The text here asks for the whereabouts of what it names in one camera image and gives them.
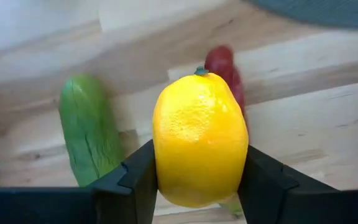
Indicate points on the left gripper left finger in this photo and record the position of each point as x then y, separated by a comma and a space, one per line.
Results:
135, 186

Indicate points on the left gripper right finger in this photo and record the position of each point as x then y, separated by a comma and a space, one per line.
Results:
266, 193

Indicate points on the green cucumber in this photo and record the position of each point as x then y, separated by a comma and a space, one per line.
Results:
87, 130

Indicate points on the yellow lemon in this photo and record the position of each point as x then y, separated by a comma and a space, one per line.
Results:
197, 140

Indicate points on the dark red chili pepper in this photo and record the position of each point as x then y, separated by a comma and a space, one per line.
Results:
224, 65

